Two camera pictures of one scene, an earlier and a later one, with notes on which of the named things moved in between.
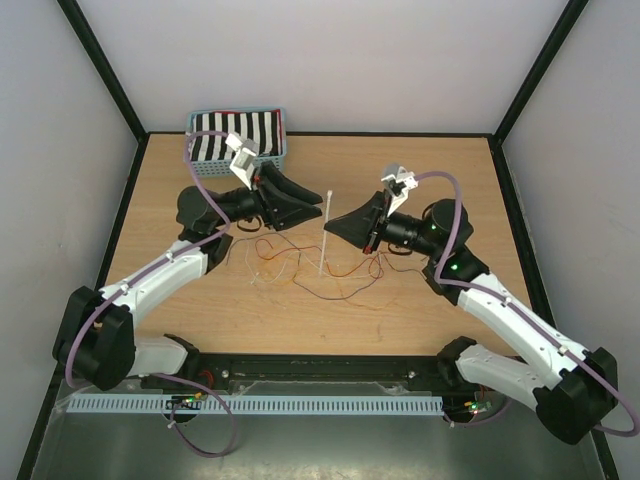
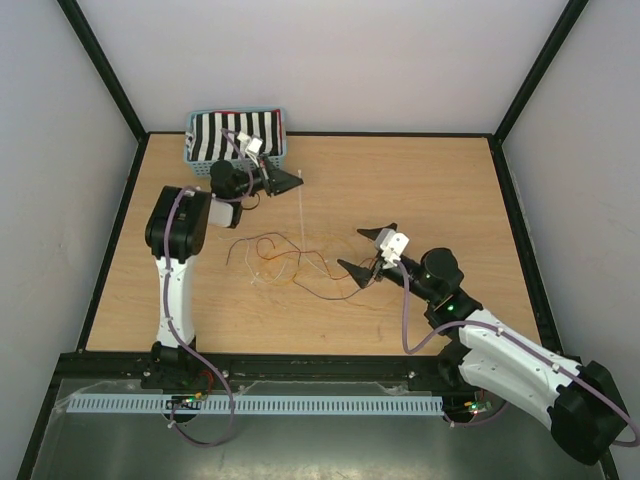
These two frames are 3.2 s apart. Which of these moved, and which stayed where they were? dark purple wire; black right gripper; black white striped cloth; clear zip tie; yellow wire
Moved: yellow wire; black right gripper; clear zip tie
Stayed: black white striped cloth; dark purple wire
